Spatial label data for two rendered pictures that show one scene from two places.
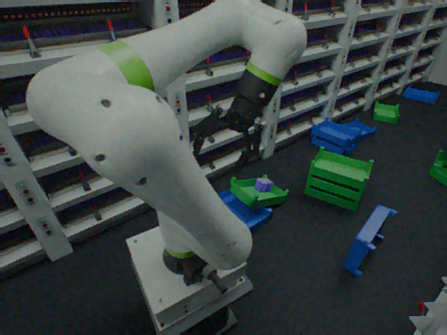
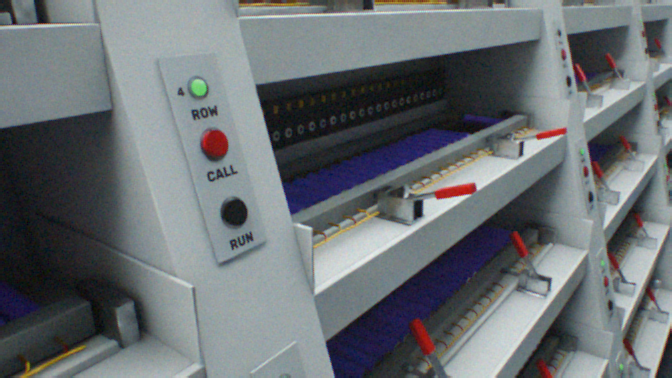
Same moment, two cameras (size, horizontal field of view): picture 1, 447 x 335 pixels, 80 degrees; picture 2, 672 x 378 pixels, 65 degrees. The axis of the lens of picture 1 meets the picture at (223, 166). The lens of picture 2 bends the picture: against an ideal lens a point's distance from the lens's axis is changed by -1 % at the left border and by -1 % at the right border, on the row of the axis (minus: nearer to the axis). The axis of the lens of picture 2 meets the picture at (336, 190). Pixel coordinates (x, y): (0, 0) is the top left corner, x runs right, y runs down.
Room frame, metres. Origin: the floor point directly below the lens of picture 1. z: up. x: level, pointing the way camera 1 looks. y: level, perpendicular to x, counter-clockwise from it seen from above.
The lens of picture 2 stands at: (0.47, 0.77, 0.80)
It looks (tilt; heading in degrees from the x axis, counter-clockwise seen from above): 8 degrees down; 349
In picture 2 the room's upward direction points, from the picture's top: 14 degrees counter-clockwise
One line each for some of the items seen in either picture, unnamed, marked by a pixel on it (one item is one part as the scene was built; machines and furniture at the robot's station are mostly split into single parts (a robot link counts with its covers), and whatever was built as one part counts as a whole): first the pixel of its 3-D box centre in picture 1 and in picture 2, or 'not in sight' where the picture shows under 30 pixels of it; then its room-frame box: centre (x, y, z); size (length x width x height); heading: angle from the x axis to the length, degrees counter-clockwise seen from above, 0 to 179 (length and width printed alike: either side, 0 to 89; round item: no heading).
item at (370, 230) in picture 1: (370, 238); not in sight; (0.82, -0.68, 0.10); 0.30 x 0.08 x 0.20; 136
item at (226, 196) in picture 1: (239, 207); not in sight; (1.09, -0.09, 0.04); 0.30 x 0.20 x 0.08; 38
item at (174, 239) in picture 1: (185, 221); not in sight; (0.53, 0.11, 0.53); 0.16 x 0.13 x 0.19; 49
